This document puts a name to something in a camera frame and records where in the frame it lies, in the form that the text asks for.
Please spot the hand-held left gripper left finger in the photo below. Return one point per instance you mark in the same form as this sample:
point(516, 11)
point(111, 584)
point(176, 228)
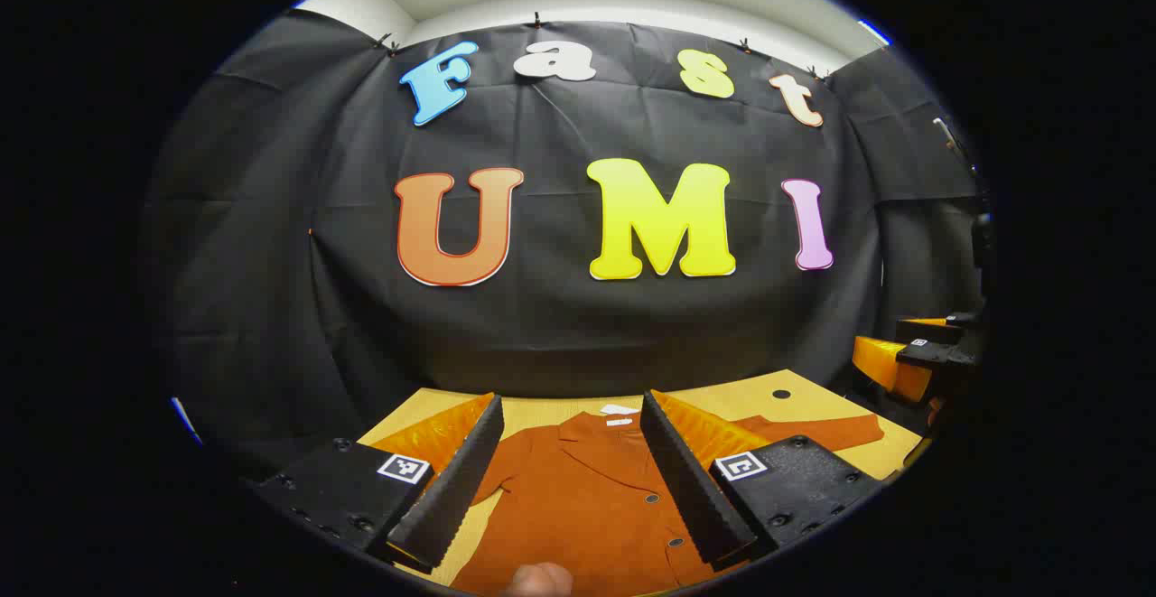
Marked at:
point(452, 489)

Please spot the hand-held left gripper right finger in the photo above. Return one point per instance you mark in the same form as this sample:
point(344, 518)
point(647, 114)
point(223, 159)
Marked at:
point(686, 480)

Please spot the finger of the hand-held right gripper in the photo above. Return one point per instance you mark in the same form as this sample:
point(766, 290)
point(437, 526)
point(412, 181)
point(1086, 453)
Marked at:
point(880, 362)
point(921, 324)

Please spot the orange button-up shirt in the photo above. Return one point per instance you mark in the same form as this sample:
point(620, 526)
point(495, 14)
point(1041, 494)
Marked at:
point(587, 507)

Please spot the white paper hang tag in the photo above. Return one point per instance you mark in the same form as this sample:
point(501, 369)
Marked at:
point(619, 409)

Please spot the black backdrop cloth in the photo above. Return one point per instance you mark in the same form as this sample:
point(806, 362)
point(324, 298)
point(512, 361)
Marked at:
point(560, 326)

